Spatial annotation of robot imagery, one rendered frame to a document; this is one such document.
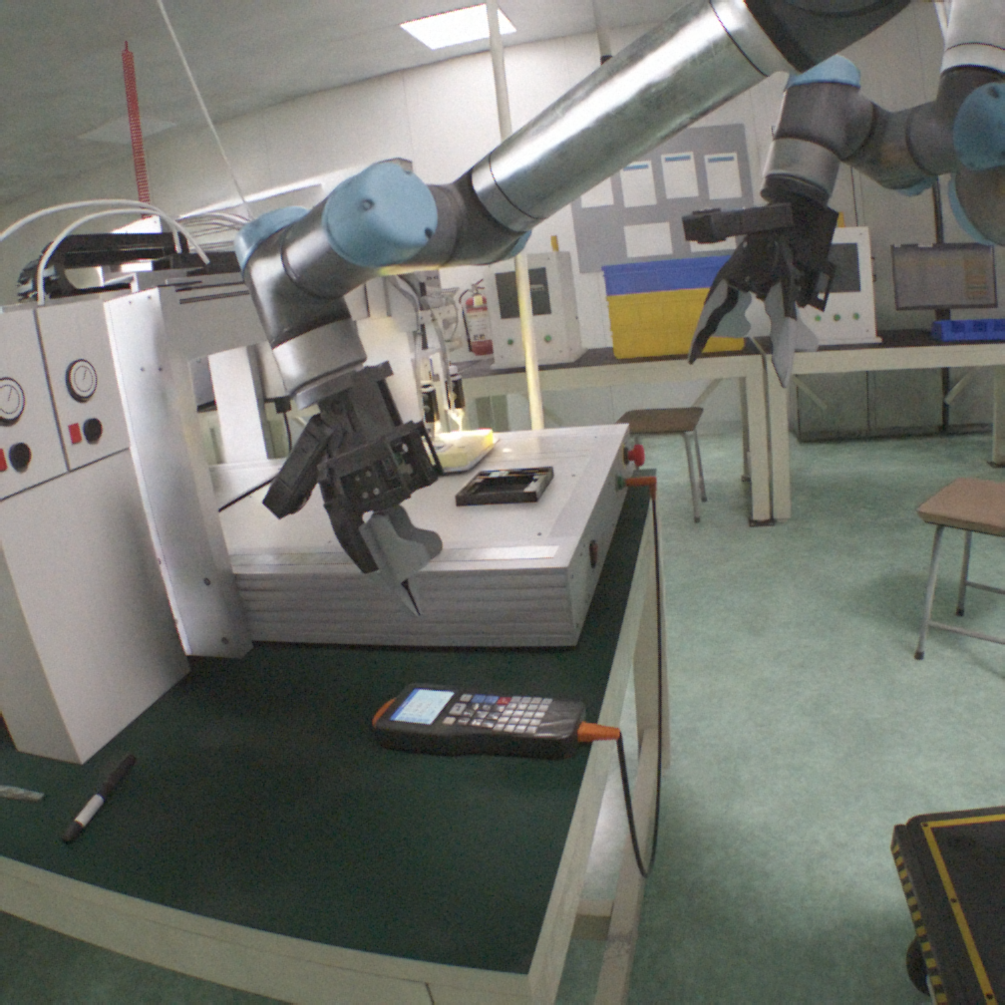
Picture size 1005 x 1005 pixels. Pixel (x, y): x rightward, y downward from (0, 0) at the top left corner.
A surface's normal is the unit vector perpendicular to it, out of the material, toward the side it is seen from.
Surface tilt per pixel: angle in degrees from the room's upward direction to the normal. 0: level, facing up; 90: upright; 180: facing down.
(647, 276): 90
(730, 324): 124
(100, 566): 90
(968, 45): 71
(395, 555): 93
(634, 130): 132
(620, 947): 0
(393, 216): 76
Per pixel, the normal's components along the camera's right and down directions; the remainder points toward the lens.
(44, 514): 0.96, -0.05
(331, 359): 0.40, 0.02
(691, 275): -0.25, 0.31
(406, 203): 0.71, -0.15
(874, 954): -0.13, -0.95
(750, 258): -0.90, -0.19
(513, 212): -0.15, 0.87
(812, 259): 0.33, 0.28
